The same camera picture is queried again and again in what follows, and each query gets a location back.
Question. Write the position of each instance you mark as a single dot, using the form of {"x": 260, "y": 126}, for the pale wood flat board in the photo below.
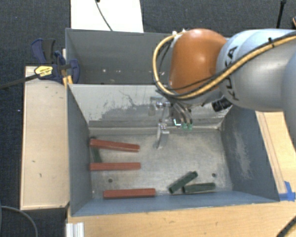
{"x": 44, "y": 144}

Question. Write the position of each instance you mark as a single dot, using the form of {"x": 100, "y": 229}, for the grey metal bin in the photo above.
{"x": 187, "y": 162}

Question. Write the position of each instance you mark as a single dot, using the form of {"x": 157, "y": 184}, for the dark green flat block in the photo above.
{"x": 96, "y": 155}
{"x": 199, "y": 187}
{"x": 183, "y": 182}

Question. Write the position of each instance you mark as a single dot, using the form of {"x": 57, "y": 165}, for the red-brown flat block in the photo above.
{"x": 129, "y": 193}
{"x": 114, "y": 145}
{"x": 114, "y": 166}

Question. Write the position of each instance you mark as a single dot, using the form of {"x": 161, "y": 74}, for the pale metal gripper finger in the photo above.
{"x": 162, "y": 138}
{"x": 153, "y": 107}

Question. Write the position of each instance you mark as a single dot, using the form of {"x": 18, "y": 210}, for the black cylinder on white bracket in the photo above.
{"x": 221, "y": 105}

